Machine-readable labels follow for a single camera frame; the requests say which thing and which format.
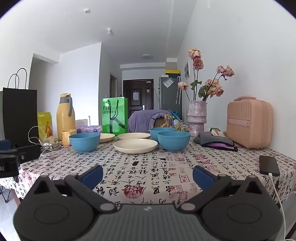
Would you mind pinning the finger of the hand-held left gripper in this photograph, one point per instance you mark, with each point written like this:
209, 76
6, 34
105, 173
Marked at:
29, 152
4, 145

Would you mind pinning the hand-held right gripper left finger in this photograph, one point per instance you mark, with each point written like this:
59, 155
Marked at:
93, 176

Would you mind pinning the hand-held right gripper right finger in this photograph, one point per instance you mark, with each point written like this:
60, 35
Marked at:
201, 177

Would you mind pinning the blue bowl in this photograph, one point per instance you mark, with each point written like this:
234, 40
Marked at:
84, 143
174, 142
163, 134

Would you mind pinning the cream plate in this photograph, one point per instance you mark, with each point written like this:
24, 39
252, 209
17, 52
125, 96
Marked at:
106, 138
135, 146
133, 136

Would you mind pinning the folding chair legs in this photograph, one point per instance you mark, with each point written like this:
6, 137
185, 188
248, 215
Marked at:
5, 194

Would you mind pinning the yellow snack box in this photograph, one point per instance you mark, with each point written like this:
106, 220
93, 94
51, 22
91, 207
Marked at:
45, 125

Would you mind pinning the black paper bag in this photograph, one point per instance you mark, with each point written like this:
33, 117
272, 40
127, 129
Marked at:
19, 115

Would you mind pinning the grey and purple cloth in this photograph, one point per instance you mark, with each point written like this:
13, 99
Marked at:
215, 141

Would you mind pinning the yellow mug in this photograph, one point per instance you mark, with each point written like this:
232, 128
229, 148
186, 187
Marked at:
67, 138

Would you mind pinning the purple tissue pack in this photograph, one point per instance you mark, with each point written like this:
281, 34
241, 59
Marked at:
96, 129
83, 129

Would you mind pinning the green snack packet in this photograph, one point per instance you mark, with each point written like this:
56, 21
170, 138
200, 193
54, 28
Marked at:
217, 132

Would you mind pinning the yellow thermos jug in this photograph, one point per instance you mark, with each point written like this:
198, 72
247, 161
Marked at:
65, 118

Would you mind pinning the calligraphy printed tablecloth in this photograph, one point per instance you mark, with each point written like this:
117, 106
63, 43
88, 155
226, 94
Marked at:
150, 169

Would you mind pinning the pink textured vase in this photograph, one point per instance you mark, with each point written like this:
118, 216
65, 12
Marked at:
196, 115

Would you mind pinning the green paper bag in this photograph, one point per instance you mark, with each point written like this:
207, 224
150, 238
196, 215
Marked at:
114, 115

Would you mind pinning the yellow flower branch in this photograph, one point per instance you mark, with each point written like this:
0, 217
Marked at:
170, 117

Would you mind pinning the black phone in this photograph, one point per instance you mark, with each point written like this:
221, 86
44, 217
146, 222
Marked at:
268, 165

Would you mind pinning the pink hard case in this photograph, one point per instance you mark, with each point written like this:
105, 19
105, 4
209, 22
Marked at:
249, 122

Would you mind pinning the purple jacket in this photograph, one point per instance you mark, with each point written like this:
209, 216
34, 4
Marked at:
141, 120

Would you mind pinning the folded umbrella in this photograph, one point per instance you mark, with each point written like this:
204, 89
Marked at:
178, 92

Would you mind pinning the grey refrigerator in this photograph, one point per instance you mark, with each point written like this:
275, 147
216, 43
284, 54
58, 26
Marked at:
170, 95

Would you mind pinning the dried pink roses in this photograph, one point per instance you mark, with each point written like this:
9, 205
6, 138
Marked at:
212, 88

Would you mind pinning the dark brown door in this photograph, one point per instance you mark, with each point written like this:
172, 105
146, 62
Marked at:
136, 95

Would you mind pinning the yellow and black box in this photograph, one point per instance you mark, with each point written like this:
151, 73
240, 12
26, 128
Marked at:
172, 72

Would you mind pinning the white ceiling sensor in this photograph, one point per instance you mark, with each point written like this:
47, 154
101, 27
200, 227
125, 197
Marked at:
109, 31

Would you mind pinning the wall poster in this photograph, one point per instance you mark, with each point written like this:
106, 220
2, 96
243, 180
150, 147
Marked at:
186, 69

